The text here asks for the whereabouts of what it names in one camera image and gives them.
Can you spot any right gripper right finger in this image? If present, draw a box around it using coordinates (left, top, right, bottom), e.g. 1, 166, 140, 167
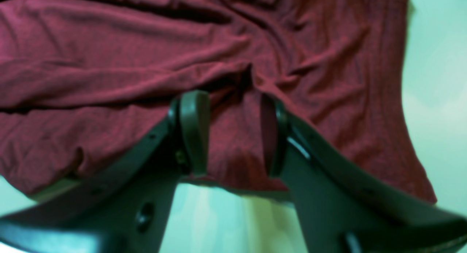
260, 93, 467, 253

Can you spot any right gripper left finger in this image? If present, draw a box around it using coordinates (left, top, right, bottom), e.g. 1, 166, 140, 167
1, 90, 210, 253

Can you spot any dark red t-shirt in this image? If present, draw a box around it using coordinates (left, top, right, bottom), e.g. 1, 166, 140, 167
0, 0, 437, 204

